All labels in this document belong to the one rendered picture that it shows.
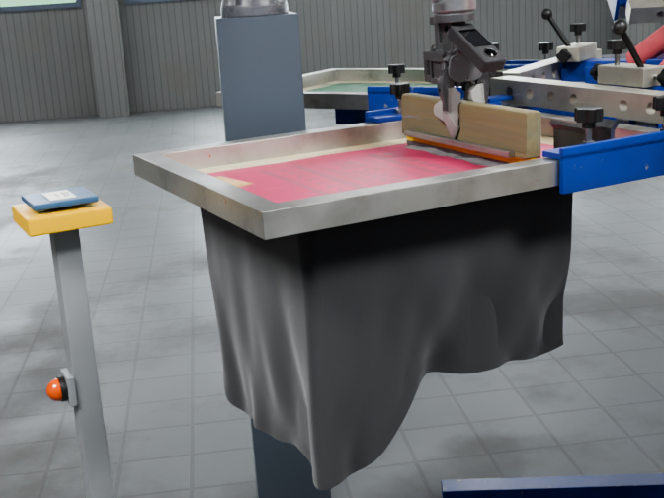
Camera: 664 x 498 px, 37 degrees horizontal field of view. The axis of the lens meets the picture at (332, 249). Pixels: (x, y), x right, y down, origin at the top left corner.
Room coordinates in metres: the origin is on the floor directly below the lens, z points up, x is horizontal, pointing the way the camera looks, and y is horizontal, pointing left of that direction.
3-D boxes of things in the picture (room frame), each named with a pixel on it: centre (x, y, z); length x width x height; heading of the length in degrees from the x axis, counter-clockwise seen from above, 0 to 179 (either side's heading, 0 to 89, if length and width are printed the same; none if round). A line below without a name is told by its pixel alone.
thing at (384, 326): (1.49, -0.18, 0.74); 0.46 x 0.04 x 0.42; 116
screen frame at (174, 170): (1.70, -0.14, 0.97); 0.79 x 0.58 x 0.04; 116
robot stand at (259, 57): (2.33, 0.14, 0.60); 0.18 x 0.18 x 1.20; 7
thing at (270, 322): (1.57, 0.13, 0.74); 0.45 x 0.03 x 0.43; 26
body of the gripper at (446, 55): (1.77, -0.23, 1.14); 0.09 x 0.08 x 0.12; 26
